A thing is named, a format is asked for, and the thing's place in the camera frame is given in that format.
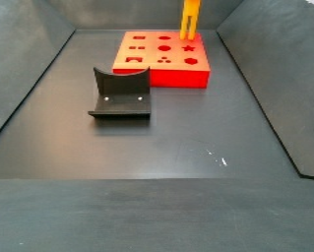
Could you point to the black curved holder bracket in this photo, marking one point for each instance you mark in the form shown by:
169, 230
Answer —
123, 94

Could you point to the red shape-sorting block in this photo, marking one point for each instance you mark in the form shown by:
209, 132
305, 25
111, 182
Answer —
177, 60

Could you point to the yellow square-circle peg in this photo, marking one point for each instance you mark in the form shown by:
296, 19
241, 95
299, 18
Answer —
189, 19

